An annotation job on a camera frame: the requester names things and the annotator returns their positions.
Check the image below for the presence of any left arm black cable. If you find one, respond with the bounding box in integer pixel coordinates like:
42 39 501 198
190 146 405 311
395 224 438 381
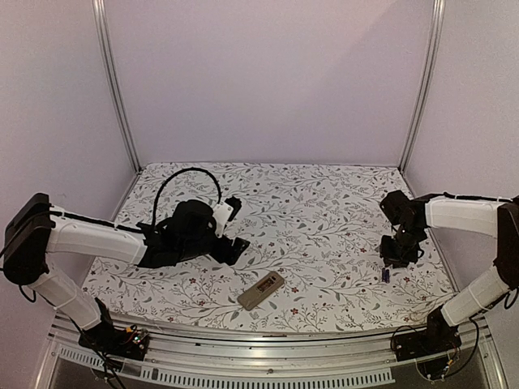
152 166 224 228

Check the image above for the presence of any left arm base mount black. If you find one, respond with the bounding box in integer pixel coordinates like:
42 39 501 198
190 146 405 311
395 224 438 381
79 323 150 361

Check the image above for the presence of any aluminium frame post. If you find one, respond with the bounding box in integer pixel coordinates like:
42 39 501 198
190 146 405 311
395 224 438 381
398 0 446 175
92 0 142 173

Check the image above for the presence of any left aluminium frame post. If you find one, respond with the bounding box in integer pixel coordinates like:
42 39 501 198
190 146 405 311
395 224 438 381
92 0 142 173

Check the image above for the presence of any grey remote control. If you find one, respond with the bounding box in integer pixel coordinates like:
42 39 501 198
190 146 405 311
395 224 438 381
237 271 285 311

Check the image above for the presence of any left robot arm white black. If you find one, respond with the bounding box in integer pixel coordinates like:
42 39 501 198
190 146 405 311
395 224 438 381
1 193 250 352

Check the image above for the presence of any right aluminium frame post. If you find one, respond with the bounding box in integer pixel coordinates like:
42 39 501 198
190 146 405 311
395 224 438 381
398 0 446 175

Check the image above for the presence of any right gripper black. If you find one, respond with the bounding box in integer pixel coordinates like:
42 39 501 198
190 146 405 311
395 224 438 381
380 224 424 268

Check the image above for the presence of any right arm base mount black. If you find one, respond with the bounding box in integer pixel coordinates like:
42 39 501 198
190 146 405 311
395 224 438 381
390 308 461 381

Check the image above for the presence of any floral patterned table mat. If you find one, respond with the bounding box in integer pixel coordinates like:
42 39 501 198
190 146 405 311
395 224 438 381
83 163 454 332

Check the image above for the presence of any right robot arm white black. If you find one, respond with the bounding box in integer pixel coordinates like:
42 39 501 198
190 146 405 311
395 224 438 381
380 190 518 353

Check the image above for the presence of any aluminium front rail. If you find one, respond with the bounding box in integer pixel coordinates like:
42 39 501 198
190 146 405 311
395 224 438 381
35 314 511 388

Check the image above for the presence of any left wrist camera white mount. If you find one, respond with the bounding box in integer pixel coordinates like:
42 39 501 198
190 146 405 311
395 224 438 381
212 202 234 237

